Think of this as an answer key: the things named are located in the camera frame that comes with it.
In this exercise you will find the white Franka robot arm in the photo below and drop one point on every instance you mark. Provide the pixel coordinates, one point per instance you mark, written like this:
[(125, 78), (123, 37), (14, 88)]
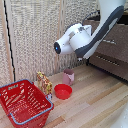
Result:
[(90, 36)]

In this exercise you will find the brown wooden drawer cabinet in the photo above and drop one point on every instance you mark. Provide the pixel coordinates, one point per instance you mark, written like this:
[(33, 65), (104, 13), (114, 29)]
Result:
[(115, 56)]

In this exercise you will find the pink plastic cup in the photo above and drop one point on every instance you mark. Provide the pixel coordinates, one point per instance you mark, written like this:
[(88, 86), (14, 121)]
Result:
[(68, 77)]

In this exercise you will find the red plastic bowl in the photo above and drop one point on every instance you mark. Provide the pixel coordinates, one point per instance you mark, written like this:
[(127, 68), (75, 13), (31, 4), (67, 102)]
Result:
[(63, 91)]

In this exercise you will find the yellow red snack box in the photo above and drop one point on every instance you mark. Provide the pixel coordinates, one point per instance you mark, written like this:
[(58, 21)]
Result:
[(44, 84)]

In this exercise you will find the red plastic shopping basket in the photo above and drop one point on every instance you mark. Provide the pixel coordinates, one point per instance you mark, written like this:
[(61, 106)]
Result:
[(24, 103)]

